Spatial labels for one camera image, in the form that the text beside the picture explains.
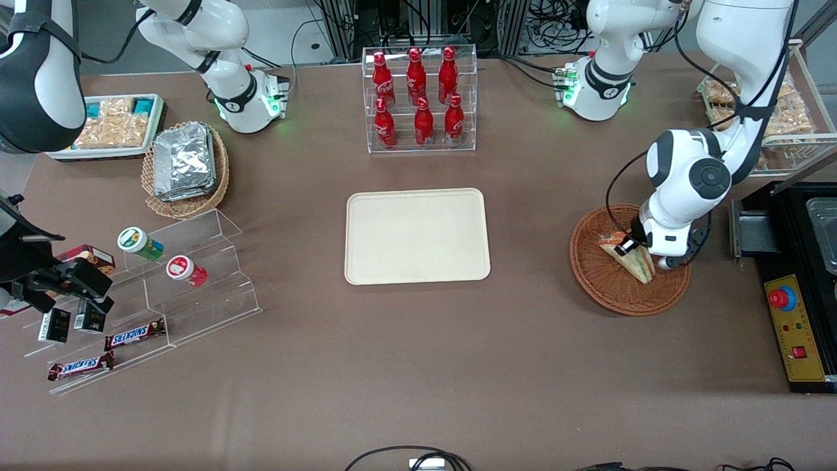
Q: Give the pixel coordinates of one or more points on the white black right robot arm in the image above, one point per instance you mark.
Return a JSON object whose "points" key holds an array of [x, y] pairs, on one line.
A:
{"points": [[39, 78]]}

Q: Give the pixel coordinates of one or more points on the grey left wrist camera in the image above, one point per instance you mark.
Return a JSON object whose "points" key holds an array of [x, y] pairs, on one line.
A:
{"points": [[673, 262]]}

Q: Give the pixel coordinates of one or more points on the grey metal bar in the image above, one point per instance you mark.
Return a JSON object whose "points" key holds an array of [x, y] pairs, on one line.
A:
{"points": [[811, 171]]}

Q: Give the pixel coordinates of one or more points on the white plastic snack tray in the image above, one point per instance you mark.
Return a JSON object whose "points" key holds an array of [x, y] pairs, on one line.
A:
{"points": [[98, 154]]}

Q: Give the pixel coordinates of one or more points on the small black box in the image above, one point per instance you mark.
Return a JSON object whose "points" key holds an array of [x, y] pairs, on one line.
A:
{"points": [[54, 326], [90, 322]]}

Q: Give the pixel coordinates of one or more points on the red cola bottle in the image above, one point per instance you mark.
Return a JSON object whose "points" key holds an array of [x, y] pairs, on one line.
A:
{"points": [[454, 123], [424, 125], [416, 75], [385, 127], [383, 78], [448, 75]]}

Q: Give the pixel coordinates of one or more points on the black appliance base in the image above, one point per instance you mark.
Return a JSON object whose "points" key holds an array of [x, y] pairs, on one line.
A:
{"points": [[814, 386]]}

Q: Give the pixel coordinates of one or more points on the brown chocolate box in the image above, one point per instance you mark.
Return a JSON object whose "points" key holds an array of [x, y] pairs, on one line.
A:
{"points": [[88, 254]]}

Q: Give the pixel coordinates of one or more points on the teal snack packet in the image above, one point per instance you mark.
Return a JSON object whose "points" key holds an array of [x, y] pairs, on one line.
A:
{"points": [[93, 110], [143, 106]]}

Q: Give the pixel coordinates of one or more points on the green lid snack can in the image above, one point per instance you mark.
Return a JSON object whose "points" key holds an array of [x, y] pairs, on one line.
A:
{"points": [[138, 242]]}

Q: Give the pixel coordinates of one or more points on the aluminium profile post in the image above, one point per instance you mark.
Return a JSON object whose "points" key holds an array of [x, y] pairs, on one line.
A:
{"points": [[341, 26], [513, 26]]}

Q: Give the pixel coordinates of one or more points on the oval tan wicker basket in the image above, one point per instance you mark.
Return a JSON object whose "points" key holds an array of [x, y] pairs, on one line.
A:
{"points": [[186, 208]]}

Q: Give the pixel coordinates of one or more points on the clear acrylic step display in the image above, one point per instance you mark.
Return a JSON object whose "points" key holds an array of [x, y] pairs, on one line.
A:
{"points": [[216, 294]]}

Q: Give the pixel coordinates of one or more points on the triangle sandwich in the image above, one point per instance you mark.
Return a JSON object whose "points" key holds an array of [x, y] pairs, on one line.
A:
{"points": [[637, 266]]}

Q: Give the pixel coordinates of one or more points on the clear bag of beige snacks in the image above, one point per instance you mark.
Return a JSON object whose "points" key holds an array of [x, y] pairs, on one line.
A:
{"points": [[719, 93], [116, 107], [721, 118], [791, 122], [111, 133]]}

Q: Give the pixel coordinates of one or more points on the beige rectangular tray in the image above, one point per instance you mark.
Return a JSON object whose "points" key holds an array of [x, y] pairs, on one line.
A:
{"points": [[412, 235]]}

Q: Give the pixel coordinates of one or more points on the brown snickers bar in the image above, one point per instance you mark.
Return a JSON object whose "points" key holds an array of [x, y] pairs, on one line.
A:
{"points": [[80, 367], [134, 334]]}

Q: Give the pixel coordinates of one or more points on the silver foil pack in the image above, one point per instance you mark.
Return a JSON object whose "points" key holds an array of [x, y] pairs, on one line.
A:
{"points": [[185, 157], [193, 195]]}

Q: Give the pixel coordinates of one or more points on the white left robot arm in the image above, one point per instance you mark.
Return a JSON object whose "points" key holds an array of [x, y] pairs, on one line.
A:
{"points": [[686, 176]]}

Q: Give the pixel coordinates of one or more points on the grey metal bracket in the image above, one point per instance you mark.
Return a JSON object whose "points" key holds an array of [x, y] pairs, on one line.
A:
{"points": [[755, 232]]}

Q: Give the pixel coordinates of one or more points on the clear metal pan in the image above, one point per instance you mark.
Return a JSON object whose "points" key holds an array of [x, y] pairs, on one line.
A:
{"points": [[824, 229]]}

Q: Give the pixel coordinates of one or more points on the red emergency stop button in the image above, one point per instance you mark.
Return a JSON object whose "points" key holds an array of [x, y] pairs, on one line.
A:
{"points": [[780, 298]]}

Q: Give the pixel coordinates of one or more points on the yellow control panel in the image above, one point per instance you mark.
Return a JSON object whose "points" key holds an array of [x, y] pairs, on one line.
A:
{"points": [[801, 327]]}

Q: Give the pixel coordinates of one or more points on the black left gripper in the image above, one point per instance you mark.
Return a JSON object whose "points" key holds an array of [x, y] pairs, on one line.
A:
{"points": [[635, 231]]}

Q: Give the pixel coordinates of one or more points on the clear acrylic bottle rack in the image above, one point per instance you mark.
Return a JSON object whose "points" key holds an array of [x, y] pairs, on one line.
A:
{"points": [[400, 52]]}

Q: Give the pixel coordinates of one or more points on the round brown wicker basket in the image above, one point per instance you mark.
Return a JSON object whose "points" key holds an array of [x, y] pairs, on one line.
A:
{"points": [[608, 291]]}

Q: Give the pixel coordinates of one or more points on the small grey box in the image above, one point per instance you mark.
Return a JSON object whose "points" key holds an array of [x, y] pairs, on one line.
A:
{"points": [[426, 465]]}

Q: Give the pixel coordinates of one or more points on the red lid snack can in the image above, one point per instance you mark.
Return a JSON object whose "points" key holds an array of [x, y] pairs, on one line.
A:
{"points": [[185, 270]]}

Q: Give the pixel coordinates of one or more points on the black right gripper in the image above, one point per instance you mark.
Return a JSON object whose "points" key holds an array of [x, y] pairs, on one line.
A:
{"points": [[19, 256]]}

